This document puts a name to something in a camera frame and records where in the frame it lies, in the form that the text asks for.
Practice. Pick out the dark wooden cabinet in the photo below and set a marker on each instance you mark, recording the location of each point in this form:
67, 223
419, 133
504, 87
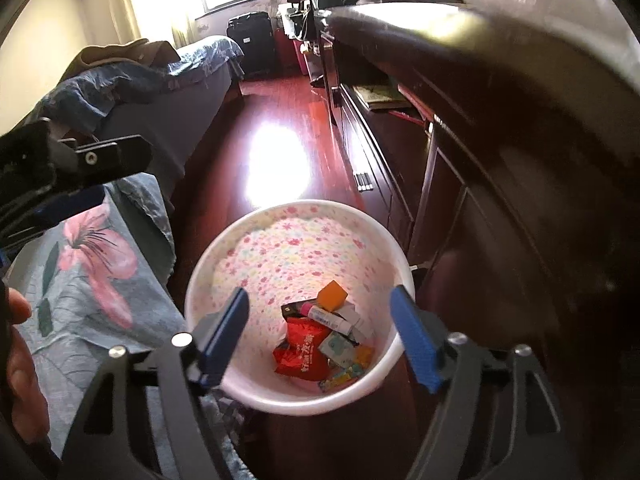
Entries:
475, 210

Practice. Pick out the pale small box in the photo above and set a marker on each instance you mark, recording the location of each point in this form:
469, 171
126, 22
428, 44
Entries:
361, 322

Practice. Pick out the person's left hand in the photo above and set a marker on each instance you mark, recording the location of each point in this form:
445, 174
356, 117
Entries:
25, 380

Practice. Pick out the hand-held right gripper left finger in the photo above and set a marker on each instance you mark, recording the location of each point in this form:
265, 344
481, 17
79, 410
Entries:
224, 335

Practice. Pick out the pale curtain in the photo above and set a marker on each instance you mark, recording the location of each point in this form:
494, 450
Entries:
150, 0

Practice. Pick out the white green tissue packet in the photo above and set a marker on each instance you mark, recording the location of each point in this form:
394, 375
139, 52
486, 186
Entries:
337, 347

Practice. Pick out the blue patterned blanket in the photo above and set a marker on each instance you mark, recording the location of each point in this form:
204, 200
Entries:
100, 92

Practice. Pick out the pink-capped white tube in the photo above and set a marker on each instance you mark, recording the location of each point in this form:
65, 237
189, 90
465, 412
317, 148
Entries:
325, 317

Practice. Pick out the orange small box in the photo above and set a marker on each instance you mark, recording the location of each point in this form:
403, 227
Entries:
331, 296

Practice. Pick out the brown cloth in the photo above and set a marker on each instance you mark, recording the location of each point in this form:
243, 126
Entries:
115, 55

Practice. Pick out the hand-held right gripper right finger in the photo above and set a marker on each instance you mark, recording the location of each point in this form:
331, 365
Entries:
415, 340

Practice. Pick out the black suitcase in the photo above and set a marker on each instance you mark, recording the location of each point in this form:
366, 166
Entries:
250, 42

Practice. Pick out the black printed wrapper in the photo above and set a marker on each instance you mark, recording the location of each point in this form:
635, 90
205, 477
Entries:
292, 311

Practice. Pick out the red folder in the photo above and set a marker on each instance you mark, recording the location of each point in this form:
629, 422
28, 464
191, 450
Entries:
415, 112

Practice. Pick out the red snack packet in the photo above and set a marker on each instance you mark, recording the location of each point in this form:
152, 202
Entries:
300, 355

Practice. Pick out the colourful candy wrapper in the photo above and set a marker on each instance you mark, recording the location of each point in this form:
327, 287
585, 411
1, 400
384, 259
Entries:
342, 377

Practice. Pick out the white floral trash bin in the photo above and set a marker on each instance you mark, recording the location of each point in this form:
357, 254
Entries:
280, 260

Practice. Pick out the green book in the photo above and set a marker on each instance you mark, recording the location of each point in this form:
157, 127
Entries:
380, 96

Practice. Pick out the bed with grey sheet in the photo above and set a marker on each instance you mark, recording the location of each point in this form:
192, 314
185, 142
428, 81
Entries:
165, 120

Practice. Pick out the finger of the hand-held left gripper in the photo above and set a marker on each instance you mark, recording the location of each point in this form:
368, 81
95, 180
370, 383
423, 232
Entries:
110, 157
70, 204

